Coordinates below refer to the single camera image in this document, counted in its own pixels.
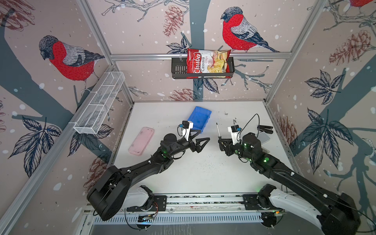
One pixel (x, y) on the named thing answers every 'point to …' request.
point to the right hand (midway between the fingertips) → (219, 139)
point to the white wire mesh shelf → (88, 121)
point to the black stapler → (266, 129)
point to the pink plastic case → (141, 141)
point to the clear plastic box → (263, 137)
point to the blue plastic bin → (199, 117)
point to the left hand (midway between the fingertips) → (207, 134)
